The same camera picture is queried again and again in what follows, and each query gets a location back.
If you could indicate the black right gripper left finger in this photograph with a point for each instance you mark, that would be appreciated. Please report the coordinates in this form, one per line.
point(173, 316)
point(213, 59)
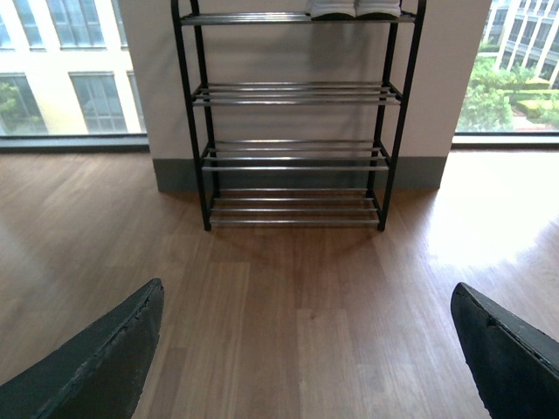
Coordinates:
point(98, 373)

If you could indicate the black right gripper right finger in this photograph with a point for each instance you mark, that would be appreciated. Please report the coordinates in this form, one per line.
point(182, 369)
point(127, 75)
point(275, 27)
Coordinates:
point(514, 365)

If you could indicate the grey sneaker white sole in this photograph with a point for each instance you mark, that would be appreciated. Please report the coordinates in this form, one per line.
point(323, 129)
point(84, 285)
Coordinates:
point(377, 8)

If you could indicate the black metal shoe rack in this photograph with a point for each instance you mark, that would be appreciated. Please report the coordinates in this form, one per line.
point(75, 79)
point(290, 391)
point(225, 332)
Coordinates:
point(294, 121)

